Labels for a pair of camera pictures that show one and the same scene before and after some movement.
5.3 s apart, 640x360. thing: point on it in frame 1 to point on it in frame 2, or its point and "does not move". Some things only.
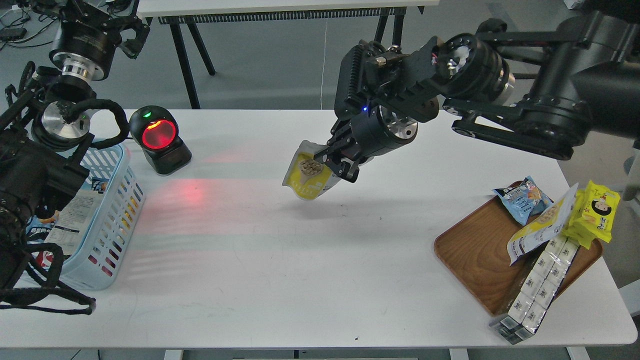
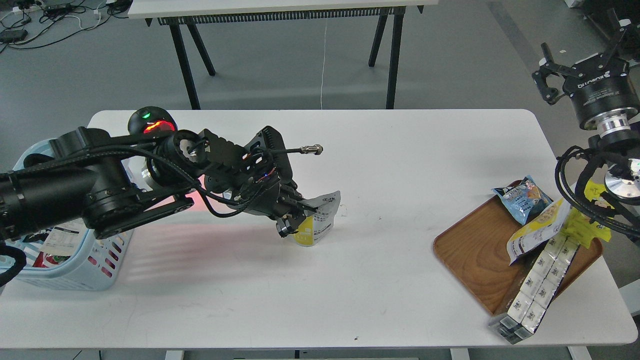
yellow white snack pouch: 309,177 to 318,223
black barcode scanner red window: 155,130 does not move
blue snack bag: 525,201 does not move
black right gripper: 357,138 to 595,85
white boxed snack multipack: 525,315 does not move
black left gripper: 91,32 to 272,197
